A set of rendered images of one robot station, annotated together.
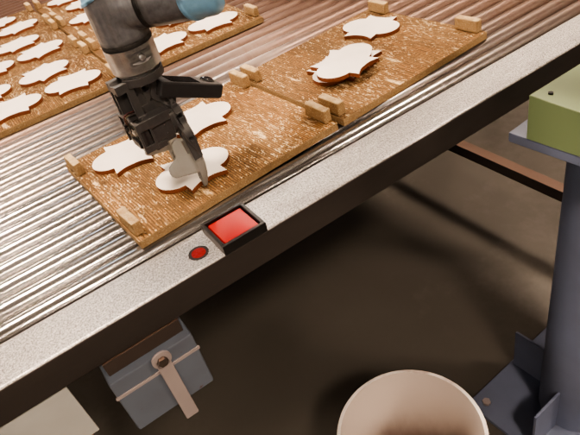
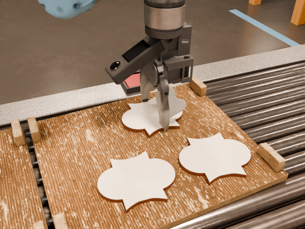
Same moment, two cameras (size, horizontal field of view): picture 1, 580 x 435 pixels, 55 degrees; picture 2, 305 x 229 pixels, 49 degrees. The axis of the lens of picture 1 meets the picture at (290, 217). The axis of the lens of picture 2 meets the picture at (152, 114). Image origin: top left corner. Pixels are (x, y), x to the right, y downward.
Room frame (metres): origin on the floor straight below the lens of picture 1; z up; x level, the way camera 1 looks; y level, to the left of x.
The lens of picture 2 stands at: (1.43, 0.18, 1.39)
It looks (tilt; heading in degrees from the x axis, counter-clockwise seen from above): 38 degrees down; 184
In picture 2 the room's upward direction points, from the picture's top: straight up
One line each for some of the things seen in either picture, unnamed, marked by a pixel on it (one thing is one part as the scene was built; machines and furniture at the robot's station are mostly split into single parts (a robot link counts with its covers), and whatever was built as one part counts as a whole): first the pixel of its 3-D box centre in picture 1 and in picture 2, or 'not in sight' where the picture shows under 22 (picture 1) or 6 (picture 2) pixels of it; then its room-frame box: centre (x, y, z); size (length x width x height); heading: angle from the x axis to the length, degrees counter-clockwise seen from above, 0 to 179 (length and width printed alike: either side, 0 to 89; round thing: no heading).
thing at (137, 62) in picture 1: (134, 56); (163, 13); (0.83, 0.16, 1.16); 0.08 x 0.08 x 0.05
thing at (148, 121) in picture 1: (148, 106); (166, 54); (0.83, 0.17, 1.08); 0.09 x 0.08 x 0.12; 118
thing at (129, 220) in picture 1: (129, 221); (197, 85); (0.73, 0.24, 0.95); 0.06 x 0.02 x 0.03; 28
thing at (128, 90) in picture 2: (233, 227); (136, 81); (0.68, 0.09, 0.92); 0.08 x 0.08 x 0.02; 25
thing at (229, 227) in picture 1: (234, 228); (136, 82); (0.68, 0.09, 0.92); 0.06 x 0.06 x 0.01; 25
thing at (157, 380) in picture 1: (155, 367); not in sight; (0.59, 0.27, 0.77); 0.14 x 0.11 x 0.18; 115
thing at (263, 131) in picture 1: (197, 148); (147, 149); (0.94, 0.14, 0.93); 0.41 x 0.35 x 0.02; 118
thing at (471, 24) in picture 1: (468, 23); not in sight; (1.12, -0.47, 0.95); 0.06 x 0.02 x 0.03; 29
